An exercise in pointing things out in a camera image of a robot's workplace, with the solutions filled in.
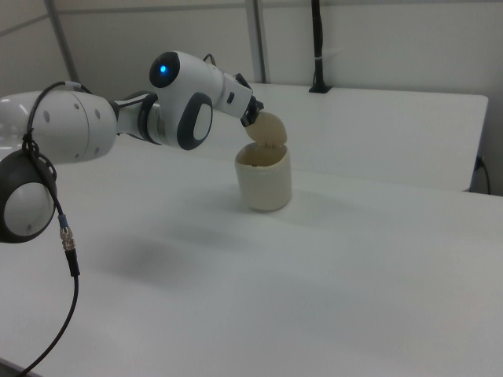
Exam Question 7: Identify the black camera pole with clamp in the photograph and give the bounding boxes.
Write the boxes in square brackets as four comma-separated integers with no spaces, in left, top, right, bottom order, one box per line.
[308,0,335,94]

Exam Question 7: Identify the black arm cable with connector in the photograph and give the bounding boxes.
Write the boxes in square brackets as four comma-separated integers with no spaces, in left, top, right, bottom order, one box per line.
[0,80,94,377]

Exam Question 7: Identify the black cable behind table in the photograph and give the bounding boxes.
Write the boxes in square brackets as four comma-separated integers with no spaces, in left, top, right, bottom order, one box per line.
[475,156,492,196]

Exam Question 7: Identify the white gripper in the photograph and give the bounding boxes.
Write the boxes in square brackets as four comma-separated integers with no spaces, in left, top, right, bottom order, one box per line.
[218,71,264,128]

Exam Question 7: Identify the grey metal partition post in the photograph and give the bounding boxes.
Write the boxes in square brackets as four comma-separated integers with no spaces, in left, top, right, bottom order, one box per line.
[245,0,269,84]
[43,0,79,82]

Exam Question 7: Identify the beige trash bin with lid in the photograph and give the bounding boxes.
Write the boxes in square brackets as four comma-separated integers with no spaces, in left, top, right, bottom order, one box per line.
[234,112,292,214]

